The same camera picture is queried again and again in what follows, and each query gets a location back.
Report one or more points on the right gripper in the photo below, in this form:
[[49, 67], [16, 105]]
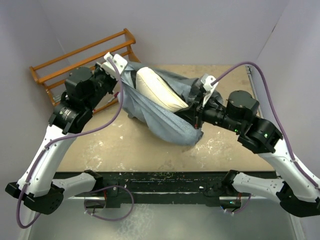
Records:
[[193, 112]]

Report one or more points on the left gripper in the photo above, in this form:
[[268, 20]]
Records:
[[98, 70]]

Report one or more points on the grey striped pillowcase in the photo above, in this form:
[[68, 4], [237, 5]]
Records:
[[161, 122]]

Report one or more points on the cream pillow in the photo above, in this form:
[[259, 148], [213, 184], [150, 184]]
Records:
[[152, 86]]

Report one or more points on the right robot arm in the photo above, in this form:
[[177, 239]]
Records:
[[296, 189]]

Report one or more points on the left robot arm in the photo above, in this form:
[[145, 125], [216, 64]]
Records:
[[37, 191]]

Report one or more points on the magenta marker pen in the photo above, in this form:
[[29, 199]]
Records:
[[113, 97]]

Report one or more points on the wooden shelf rack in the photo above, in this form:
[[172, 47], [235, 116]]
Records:
[[51, 75]]

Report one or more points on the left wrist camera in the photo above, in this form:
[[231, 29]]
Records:
[[119, 62]]

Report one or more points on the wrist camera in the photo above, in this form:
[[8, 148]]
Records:
[[208, 86], [119, 62]]

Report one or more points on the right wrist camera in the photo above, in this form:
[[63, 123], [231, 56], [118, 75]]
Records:
[[208, 86]]

